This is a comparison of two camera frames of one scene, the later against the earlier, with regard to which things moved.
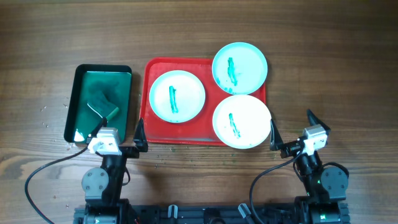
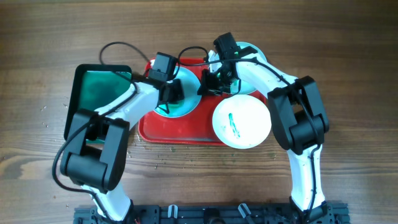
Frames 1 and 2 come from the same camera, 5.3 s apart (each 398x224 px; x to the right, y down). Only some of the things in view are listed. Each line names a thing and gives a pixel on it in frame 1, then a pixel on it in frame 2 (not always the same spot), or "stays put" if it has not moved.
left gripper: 139,142 to 179,96
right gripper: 290,149 to 208,88
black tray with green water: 112,82 stays put
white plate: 242,121 stays put
